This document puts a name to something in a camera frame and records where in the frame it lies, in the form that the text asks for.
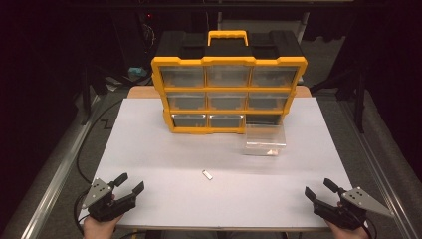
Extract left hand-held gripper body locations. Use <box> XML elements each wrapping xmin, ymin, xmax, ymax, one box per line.
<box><xmin>81</xmin><ymin>177</ymin><xmax>138</xmax><ymax>223</ymax></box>

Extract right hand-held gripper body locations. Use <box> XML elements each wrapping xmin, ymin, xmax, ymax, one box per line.
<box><xmin>313</xmin><ymin>186</ymin><xmax>396</xmax><ymax>231</ymax></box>

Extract single clear plastic drawer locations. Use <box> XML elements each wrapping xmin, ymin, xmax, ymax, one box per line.
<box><xmin>241</xmin><ymin>123</ymin><xmax>288</xmax><ymax>157</ymax></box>

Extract yellow black drawer organizer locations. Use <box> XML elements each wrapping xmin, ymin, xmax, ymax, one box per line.
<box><xmin>151</xmin><ymin>29</ymin><xmax>309</xmax><ymax>135</ymax></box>

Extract person's left hand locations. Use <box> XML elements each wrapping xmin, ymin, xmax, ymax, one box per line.
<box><xmin>82</xmin><ymin>214</ymin><xmax>124</xmax><ymax>239</ymax></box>

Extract person's right hand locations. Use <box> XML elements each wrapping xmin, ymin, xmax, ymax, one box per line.
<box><xmin>324</xmin><ymin>219</ymin><xmax>370</xmax><ymax>239</ymax></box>

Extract black stand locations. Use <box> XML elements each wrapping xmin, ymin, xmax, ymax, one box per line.
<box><xmin>79</xmin><ymin>61</ymin><xmax>110</xmax><ymax>126</ymax></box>
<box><xmin>310</xmin><ymin>64</ymin><xmax>369</xmax><ymax>134</ymax></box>

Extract teal object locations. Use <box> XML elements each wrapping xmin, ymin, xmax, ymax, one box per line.
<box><xmin>127</xmin><ymin>66</ymin><xmax>148</xmax><ymax>79</ymax></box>

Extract set of clear organizer drawers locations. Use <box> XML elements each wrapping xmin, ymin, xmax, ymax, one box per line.
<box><xmin>158</xmin><ymin>65</ymin><xmax>299</xmax><ymax>129</ymax></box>

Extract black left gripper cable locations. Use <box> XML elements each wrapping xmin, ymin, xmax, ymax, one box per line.
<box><xmin>73</xmin><ymin>191</ymin><xmax>92</xmax><ymax>235</ymax></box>

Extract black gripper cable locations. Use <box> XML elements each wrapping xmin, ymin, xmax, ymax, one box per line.
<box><xmin>73</xmin><ymin>191</ymin><xmax>92</xmax><ymax>235</ymax></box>
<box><xmin>349</xmin><ymin>207</ymin><xmax>378</xmax><ymax>239</ymax></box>

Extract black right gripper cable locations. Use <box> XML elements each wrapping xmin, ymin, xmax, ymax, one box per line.
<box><xmin>349</xmin><ymin>207</ymin><xmax>378</xmax><ymax>239</ymax></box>

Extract aluminium rail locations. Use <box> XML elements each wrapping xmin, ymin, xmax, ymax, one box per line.
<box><xmin>339</xmin><ymin>99</ymin><xmax>422</xmax><ymax>239</ymax></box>
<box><xmin>8</xmin><ymin>94</ymin><xmax>102</xmax><ymax>239</ymax></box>

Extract long black floor cable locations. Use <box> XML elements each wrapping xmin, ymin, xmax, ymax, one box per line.
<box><xmin>76</xmin><ymin>98</ymin><xmax>124</xmax><ymax>185</ymax></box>

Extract coiled black cables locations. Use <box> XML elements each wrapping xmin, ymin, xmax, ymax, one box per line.
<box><xmin>140</xmin><ymin>21</ymin><xmax>157</xmax><ymax>54</ymax></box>

